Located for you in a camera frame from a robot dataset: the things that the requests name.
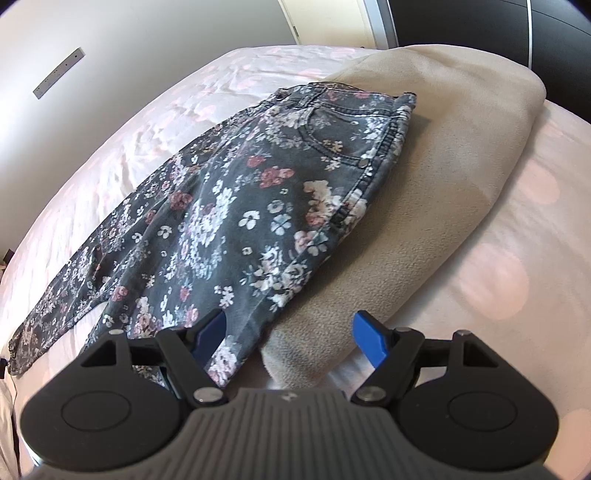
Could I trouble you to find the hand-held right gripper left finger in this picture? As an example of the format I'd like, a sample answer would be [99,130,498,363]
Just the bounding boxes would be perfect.
[81,308,229,407]

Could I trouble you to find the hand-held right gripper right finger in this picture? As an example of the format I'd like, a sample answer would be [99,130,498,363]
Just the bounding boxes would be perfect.
[350,311,502,407]

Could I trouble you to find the cream door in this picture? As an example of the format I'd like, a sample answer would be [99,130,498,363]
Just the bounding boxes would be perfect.
[277,0,398,51]

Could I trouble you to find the pink polka dot bed sheet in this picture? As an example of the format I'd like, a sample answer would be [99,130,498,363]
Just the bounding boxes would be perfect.
[0,44,591,480]

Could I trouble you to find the black glossy wardrobe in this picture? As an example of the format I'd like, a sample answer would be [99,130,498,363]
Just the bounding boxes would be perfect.
[390,0,591,109]

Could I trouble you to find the dark floral pants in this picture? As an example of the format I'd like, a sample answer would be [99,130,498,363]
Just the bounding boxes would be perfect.
[8,83,417,387]

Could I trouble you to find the pale fleece sweatshirt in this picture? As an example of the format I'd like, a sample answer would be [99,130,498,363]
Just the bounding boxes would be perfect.
[261,44,546,391]

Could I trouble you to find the grey wall switch panel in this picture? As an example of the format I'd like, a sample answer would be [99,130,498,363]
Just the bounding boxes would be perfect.
[33,47,86,99]

